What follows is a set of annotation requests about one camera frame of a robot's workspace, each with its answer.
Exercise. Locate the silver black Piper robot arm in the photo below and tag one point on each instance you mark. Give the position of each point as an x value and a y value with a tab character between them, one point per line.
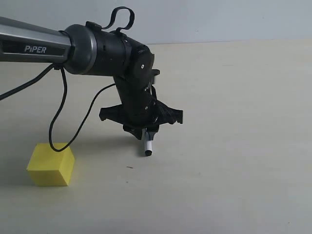
87	50

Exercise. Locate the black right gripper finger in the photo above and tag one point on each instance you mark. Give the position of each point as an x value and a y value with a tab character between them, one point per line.
136	132

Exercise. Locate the yellow foam cube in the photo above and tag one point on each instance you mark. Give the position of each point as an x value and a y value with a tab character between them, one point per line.
49	168

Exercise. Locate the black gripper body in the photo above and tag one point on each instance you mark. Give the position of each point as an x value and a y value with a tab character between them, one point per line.
138	115

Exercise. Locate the black white marker pen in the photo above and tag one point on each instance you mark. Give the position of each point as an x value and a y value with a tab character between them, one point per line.
147	144

